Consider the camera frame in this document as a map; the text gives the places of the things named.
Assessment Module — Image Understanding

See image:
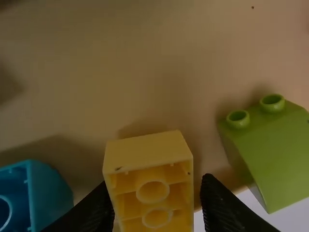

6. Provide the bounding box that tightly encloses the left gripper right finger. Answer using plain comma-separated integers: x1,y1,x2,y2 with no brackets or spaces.
200,173,281,232

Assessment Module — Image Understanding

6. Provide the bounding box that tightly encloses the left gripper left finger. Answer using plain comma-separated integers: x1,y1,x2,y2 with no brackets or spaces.
40,180,115,232

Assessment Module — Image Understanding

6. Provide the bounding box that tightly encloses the yellow toy brick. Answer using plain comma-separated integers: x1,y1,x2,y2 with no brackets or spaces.
102,130,195,232

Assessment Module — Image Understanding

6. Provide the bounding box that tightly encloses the blue toy brick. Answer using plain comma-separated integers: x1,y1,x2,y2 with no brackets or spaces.
0,159,74,232

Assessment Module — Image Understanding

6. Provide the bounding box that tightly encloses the green toy brick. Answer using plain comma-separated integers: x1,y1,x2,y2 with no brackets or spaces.
218,93,309,215

